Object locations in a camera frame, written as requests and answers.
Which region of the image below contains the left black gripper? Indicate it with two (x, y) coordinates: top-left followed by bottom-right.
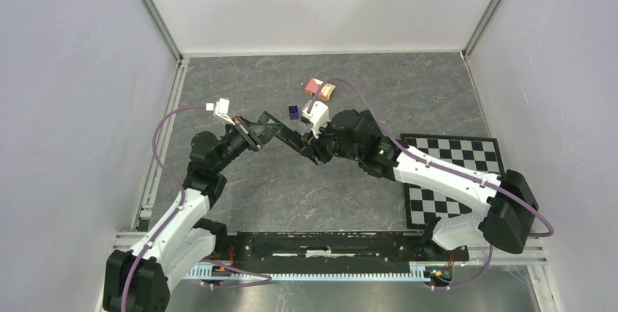
(213, 114), (283, 173)

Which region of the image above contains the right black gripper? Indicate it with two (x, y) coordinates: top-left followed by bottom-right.
(300, 117), (361, 166)

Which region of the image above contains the black remote control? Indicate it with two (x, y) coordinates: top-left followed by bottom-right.
(275, 123), (318, 165)

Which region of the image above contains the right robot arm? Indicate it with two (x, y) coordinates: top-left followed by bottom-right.
(302, 102), (539, 260)

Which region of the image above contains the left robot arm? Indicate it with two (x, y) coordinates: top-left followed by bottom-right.
(101, 114), (285, 311)

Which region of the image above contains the purple toy block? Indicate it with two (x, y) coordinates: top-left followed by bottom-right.
(288, 105), (300, 120)

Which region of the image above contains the red white small box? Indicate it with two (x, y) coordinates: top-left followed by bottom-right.
(304, 77), (336, 101)

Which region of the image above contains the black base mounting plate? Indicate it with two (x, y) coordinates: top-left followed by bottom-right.
(210, 231), (469, 274)

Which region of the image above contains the checkerboard calibration board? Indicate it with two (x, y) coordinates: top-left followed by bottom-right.
(396, 133), (505, 230)

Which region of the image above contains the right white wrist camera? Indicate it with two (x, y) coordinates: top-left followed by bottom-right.
(301, 101), (330, 139)

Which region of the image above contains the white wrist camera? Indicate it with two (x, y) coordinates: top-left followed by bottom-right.
(206, 98), (235, 125)
(301, 101), (330, 139)

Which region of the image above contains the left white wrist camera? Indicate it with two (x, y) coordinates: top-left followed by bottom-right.
(206, 98), (235, 125)

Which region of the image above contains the white slotted cable duct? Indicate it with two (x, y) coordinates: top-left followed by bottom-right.
(184, 263), (430, 283)

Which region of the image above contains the left aluminium corner post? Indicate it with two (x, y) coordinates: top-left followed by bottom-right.
(140, 0), (184, 63)

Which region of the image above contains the aluminium corner post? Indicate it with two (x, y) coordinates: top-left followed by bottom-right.
(140, 0), (184, 63)
(461, 0), (504, 62)

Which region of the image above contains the right aluminium corner post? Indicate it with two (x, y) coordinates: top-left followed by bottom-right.
(461, 0), (504, 62)

